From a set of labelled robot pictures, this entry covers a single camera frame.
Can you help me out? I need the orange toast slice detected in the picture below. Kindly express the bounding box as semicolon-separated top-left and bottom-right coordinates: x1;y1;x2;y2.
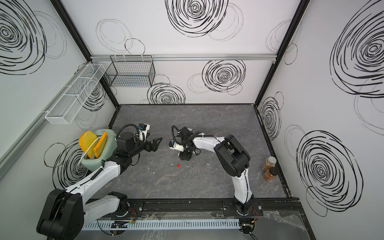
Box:
94;133;108;159

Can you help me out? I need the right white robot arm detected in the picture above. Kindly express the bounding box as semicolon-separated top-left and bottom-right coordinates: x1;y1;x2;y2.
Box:
169;126;254;216

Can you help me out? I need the white wire shelf basket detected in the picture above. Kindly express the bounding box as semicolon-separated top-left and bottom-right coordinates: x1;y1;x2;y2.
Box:
45;64;106;125

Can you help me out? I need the round yellow toast slice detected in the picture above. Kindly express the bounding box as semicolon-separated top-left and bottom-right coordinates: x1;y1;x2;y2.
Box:
79;131;98;158

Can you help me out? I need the black corrugated cable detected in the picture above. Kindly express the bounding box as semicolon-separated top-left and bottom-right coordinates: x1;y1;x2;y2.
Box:
115;123;141;140

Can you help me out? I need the grey slotted cable duct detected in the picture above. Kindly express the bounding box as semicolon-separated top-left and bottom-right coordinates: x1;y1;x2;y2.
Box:
82;219;241;232

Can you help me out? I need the light spice jar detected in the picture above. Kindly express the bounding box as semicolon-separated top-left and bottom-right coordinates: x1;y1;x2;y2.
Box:
262;156;277;172

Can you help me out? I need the green toaster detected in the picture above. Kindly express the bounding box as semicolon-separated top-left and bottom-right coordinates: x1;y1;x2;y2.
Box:
78;129;117;172

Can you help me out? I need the dark orange spice jar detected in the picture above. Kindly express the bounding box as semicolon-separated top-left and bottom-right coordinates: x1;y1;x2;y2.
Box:
263;167;279;181

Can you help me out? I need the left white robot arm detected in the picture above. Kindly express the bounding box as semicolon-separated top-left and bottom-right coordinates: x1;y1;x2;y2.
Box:
37;134;162;240

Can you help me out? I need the black wire basket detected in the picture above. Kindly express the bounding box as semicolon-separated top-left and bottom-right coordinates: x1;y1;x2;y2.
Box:
105;55;156;88

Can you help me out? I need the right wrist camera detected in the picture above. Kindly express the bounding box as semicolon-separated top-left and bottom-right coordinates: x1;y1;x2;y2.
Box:
169;140;184;152

